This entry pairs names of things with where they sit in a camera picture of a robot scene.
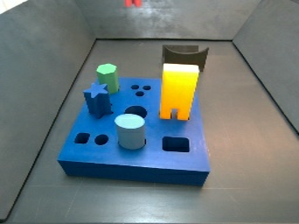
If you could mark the red three prong block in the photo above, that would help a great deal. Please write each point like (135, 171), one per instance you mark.
(137, 3)

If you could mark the blue foam peg board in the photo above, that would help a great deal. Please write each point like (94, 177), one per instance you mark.
(174, 156)

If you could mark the light blue cylinder peg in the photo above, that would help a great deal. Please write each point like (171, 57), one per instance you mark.
(131, 131)

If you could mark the yellow rectangular two-leg block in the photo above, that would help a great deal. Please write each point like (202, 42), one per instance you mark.
(178, 89)

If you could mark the dark blue star peg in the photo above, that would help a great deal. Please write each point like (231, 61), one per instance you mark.
(98, 100)

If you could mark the green octagonal peg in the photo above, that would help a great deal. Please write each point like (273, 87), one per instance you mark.
(107, 76)

